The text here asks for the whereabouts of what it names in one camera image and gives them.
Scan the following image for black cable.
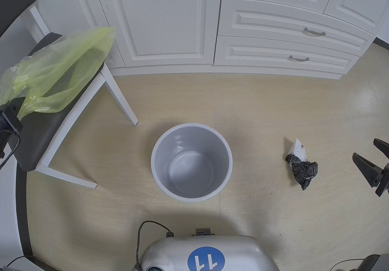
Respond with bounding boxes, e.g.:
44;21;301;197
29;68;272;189
136;221;174;271

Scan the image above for white trash bin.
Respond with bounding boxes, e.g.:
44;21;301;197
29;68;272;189
151;123;233;202

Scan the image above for black plastic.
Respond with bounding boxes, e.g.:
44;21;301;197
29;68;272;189
285;154;318;191

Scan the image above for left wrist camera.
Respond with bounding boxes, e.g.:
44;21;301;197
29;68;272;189
0;104;24;159

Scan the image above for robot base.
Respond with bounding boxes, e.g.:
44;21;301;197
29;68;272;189
141;227;280;271

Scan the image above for white wardrobe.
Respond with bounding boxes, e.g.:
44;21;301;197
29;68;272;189
62;0;389;80

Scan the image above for white printed wrapper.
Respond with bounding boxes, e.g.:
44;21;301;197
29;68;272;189
287;138;306;159

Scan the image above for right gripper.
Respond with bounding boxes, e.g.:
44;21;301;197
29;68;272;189
353;138;389;197

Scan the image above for yellow plastic bag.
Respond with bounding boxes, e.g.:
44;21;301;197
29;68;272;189
0;27;116;118

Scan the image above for white chair grey cushions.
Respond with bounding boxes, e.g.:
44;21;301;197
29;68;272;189
0;0;139;189

